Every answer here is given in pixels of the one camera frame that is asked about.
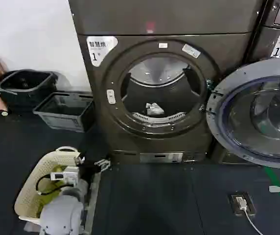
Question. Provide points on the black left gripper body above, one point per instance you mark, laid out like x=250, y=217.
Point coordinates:
x=88, y=170

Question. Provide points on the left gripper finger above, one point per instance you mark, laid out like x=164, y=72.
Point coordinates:
x=102, y=161
x=105, y=167

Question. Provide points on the green cloth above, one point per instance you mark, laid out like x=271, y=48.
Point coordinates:
x=47, y=199

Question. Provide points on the dark rectangular plastic basket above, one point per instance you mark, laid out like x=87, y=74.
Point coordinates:
x=64, y=122

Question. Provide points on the cream perforated laundry basket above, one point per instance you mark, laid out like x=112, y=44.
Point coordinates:
x=33, y=188

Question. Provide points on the white cloth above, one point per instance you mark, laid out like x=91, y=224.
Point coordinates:
x=154, y=108

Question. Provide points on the black round plastic basket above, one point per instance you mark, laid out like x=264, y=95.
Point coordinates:
x=36, y=94

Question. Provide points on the round glass dryer door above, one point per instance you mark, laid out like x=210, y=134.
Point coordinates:
x=230, y=117

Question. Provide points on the black floor socket box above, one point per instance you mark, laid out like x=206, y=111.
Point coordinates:
x=250, y=208

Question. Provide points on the grey dryer with open drum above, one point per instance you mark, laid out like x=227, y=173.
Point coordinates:
x=169, y=22

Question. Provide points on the green floor tape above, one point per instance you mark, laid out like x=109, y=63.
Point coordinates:
x=279, y=183

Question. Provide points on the grey dryer with label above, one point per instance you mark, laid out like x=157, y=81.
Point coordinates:
x=264, y=41

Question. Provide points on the grey metal cart frame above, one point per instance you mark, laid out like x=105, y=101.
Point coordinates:
x=91, y=208

